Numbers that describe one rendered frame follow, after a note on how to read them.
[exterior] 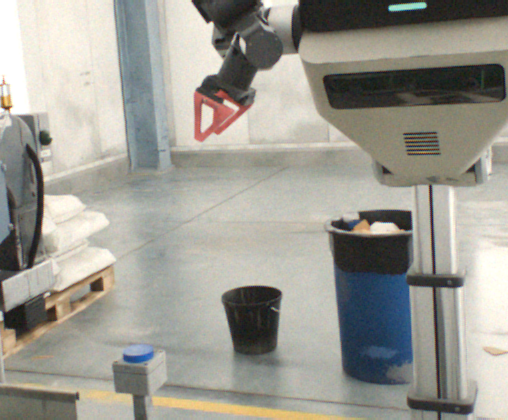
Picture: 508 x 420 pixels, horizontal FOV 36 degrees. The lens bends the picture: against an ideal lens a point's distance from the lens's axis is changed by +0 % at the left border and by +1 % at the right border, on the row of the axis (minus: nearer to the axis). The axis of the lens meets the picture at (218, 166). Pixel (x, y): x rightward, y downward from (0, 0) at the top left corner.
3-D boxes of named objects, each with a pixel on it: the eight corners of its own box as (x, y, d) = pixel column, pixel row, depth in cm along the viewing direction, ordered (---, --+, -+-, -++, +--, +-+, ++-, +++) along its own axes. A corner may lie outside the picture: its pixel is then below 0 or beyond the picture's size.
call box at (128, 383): (168, 379, 156) (165, 350, 155) (150, 396, 149) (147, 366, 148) (133, 376, 159) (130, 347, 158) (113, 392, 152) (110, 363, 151)
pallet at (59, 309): (116, 287, 496) (114, 264, 494) (-1, 363, 385) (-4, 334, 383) (5, 283, 524) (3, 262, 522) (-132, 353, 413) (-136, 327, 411)
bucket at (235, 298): (294, 337, 387) (290, 286, 383) (275, 361, 360) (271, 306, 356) (237, 333, 398) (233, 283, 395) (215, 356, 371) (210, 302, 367)
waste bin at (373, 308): (451, 348, 359) (446, 208, 350) (437, 396, 312) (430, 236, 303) (347, 340, 378) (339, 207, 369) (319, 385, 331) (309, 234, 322)
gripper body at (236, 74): (200, 85, 123) (220, 42, 121) (219, 82, 133) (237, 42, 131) (236, 104, 122) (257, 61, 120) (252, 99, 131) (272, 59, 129)
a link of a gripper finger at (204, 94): (174, 132, 123) (199, 78, 121) (189, 127, 130) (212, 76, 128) (212, 152, 122) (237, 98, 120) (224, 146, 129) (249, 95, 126)
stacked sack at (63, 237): (116, 229, 493) (113, 207, 491) (54, 259, 431) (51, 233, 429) (56, 229, 510) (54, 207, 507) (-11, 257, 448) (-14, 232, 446)
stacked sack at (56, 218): (92, 214, 485) (89, 190, 483) (51, 230, 446) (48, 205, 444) (2, 213, 511) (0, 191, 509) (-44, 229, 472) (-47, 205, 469)
